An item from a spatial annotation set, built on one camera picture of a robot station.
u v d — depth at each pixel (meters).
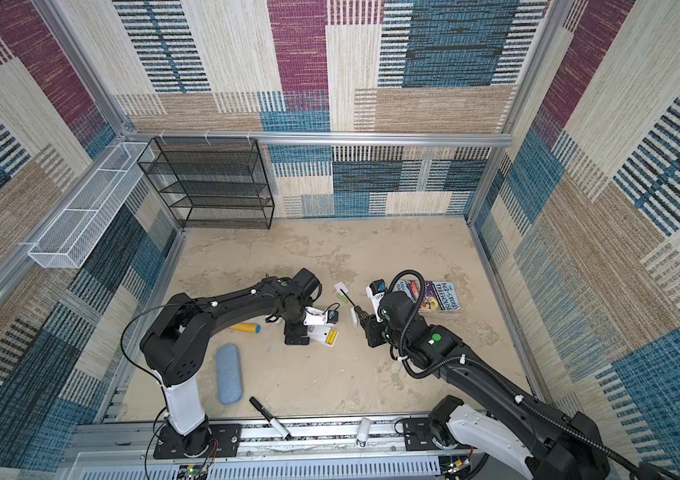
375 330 0.69
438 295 0.97
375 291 0.69
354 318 0.91
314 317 0.81
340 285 1.02
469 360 0.50
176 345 0.49
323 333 0.89
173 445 0.64
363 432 0.71
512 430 0.46
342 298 0.98
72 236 0.71
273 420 0.76
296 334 0.81
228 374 0.80
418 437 0.73
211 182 1.10
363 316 0.78
